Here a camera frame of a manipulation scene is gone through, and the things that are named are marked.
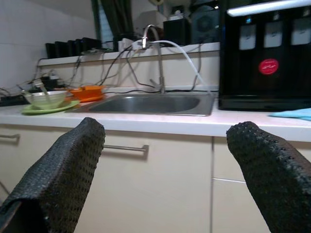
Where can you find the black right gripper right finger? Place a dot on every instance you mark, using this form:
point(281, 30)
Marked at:
point(274, 174)

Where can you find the black water dispenser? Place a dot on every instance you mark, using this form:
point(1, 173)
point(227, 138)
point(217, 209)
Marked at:
point(267, 85)

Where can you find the black rectangular box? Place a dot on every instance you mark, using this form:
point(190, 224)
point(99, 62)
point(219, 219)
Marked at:
point(61, 49)
point(79, 45)
point(50, 50)
point(91, 43)

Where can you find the steel faucet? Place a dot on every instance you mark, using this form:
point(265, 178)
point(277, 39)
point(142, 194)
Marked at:
point(161, 72)

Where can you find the stainless steel sink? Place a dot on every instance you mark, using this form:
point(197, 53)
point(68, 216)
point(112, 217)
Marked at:
point(145, 104)

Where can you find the black speaker box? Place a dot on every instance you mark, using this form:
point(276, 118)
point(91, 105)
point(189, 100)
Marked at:
point(176, 32)

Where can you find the orange plate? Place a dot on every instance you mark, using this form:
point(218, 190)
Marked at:
point(87, 99)

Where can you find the black power strip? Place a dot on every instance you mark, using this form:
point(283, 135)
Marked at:
point(12, 100)

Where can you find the green plate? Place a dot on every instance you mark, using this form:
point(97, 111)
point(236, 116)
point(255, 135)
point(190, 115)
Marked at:
point(60, 108)

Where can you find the blue cloth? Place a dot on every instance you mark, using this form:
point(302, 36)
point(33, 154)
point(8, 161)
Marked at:
point(294, 113)

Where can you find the orange bowl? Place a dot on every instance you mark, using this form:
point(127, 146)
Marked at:
point(87, 91)

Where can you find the brown wooden chopstick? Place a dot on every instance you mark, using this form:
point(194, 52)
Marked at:
point(42, 90)
point(45, 92)

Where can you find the white bowl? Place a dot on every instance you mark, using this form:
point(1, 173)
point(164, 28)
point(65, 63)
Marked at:
point(46, 102)

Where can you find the green curtain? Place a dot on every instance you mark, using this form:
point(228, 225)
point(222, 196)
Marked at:
point(116, 17)

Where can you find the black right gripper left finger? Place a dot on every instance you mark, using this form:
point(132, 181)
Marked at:
point(60, 170)

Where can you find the black desk fan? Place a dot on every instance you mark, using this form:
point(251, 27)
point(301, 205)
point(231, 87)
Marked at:
point(205, 23)

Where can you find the glass pot lid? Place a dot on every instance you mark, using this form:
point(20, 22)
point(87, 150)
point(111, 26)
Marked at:
point(93, 51)

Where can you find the black power adapter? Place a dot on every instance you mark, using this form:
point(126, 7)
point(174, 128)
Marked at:
point(52, 82)

